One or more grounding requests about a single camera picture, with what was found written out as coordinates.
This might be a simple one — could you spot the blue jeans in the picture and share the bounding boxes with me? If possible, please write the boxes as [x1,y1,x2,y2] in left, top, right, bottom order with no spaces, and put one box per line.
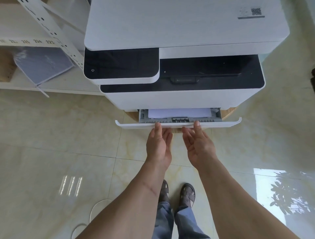
[153,201,211,239]

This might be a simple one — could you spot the perforated white metal post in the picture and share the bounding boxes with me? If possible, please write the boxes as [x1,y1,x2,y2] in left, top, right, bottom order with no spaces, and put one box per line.
[17,0,85,71]

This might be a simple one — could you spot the person's right forearm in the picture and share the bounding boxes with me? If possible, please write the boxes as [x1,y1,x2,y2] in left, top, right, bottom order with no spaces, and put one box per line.
[196,156,302,239]

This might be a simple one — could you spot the numbered label strip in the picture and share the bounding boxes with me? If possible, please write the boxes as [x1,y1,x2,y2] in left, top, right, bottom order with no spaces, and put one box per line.
[0,37,62,47]

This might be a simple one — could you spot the person's left forearm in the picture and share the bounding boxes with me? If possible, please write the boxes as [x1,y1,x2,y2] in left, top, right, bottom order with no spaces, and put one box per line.
[78,160,171,239]

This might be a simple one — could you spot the brown left sandal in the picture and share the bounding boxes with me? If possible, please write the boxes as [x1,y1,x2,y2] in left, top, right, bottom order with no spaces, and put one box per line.
[159,179,170,204]

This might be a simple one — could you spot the white and black printer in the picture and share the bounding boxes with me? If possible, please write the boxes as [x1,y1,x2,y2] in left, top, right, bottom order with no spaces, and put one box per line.
[83,0,291,113]

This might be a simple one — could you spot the person's left hand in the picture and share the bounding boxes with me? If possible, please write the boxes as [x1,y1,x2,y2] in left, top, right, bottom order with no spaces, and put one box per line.
[146,122,173,169]

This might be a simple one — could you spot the brown right sandal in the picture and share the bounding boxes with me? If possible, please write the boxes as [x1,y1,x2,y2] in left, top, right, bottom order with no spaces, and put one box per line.
[179,183,196,209]

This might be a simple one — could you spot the white printer paper tray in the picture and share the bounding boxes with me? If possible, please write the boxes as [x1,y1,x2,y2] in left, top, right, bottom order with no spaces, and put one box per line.
[115,108,242,129]

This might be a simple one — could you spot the plastic-wrapped paper ream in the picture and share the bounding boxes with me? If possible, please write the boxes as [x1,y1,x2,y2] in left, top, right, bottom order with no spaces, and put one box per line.
[13,46,76,87]

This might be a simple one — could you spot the brown sandal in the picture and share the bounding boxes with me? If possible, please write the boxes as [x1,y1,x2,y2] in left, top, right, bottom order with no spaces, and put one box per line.
[179,183,196,209]
[159,179,170,204]

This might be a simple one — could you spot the stack of white paper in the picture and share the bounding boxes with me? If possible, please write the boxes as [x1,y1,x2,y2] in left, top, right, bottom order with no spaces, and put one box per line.
[148,108,212,119]

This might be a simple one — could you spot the person's right hand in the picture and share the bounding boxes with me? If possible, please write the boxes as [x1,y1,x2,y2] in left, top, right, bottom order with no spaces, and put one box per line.
[181,121,219,170]

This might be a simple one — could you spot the white shelf unit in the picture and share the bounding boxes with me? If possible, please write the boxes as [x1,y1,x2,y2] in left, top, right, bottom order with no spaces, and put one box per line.
[0,0,105,98]

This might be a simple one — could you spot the brown cardboard box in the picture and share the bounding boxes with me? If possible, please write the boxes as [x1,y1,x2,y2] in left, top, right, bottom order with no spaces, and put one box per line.
[0,46,18,83]

